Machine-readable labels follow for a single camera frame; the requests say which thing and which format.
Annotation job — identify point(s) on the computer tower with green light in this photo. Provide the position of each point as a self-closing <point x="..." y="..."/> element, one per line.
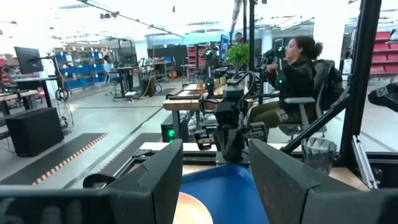
<point x="169" y="133"/>

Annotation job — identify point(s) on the blue storage shelving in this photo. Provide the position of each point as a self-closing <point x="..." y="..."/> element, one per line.
<point x="81" y="70"/>

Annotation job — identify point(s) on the thin black post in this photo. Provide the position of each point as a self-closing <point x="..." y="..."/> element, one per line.
<point x="251" y="34"/>

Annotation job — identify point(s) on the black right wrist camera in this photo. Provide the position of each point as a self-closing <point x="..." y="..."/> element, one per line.
<point x="226" y="113"/>

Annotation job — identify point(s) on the round brown plate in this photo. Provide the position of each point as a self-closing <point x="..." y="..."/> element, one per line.
<point x="191" y="211"/>

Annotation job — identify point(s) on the black bulky object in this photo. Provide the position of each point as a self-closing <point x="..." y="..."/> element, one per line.
<point x="385" y="96"/>

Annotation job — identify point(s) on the black diagonal frame brace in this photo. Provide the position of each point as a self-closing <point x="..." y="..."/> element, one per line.
<point x="317" y="124"/>

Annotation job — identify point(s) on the black desk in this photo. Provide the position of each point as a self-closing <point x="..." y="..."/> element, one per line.
<point x="34" y="80"/>

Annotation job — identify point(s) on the blue plastic tray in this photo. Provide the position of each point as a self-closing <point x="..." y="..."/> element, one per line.
<point x="230" y="193"/>

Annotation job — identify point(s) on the small wooden desk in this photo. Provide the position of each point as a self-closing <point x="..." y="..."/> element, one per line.
<point x="18" y="95"/>

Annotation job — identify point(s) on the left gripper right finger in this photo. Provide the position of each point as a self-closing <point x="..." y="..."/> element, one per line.
<point x="276" y="180"/>

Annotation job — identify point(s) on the green potted plant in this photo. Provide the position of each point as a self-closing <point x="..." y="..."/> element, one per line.
<point x="237" y="54"/>

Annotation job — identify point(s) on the blue lit monitor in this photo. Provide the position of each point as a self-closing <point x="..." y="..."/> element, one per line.
<point x="224" y="46"/>

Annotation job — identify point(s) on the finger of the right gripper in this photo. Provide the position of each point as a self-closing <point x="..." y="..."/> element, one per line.
<point x="204" y="140"/>
<point x="257" y="132"/>

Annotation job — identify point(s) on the seated person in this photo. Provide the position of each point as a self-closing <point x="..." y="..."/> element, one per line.
<point x="295" y="77"/>

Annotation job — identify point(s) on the small black curved object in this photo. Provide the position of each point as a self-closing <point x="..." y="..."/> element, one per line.
<point x="98" y="180"/>

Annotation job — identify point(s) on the black computer monitor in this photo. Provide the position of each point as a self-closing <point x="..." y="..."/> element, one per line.
<point x="28" y="59"/>

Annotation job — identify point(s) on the black box cabinet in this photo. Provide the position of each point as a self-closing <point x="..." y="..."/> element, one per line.
<point x="35" y="132"/>

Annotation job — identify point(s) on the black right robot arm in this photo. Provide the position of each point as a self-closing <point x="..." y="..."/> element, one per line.
<point x="233" y="91"/>

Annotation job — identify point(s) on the black frame post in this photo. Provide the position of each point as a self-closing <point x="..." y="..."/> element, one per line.
<point x="362" y="77"/>

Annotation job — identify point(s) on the grey office chair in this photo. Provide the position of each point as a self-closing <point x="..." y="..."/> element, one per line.
<point x="303" y="115"/>

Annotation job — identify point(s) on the black mat with striped edge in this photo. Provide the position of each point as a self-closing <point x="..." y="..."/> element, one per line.
<point x="59" y="158"/>

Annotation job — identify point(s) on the blue faceted container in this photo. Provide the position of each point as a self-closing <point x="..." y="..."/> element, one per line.
<point x="318" y="154"/>

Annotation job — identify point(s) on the robot arm with green lights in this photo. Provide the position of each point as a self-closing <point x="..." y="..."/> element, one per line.
<point x="209" y="71"/>

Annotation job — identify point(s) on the silver metal strip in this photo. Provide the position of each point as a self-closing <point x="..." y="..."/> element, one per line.
<point x="364" y="161"/>

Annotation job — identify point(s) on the red storage shelving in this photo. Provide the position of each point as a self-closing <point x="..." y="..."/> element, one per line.
<point x="385" y="54"/>

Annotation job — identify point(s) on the black frame base rail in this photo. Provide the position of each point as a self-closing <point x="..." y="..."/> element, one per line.
<point x="202" y="157"/>

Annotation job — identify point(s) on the plain black floor mat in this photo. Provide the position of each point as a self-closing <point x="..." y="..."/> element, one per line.
<point x="133" y="152"/>

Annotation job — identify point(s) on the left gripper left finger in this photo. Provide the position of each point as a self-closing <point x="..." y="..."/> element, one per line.
<point x="161" y="174"/>

